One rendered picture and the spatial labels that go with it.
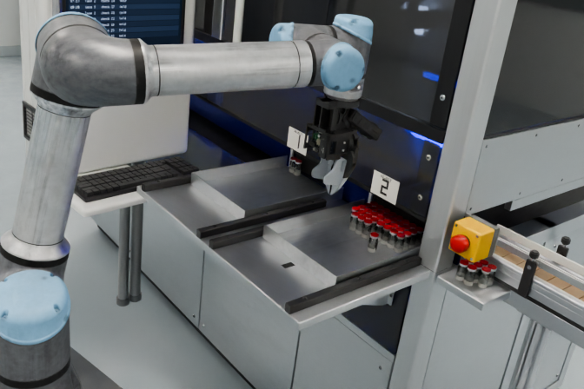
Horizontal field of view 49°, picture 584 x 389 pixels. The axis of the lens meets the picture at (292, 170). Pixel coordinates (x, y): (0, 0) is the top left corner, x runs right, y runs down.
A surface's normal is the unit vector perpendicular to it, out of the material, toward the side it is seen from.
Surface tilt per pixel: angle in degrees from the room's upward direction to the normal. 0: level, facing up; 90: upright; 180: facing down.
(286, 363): 90
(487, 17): 90
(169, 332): 0
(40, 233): 89
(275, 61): 65
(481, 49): 90
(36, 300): 7
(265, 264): 0
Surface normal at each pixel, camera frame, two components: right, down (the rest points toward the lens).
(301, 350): -0.77, 0.15
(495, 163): 0.62, 0.36
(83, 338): 0.11, -0.92
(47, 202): 0.36, 0.39
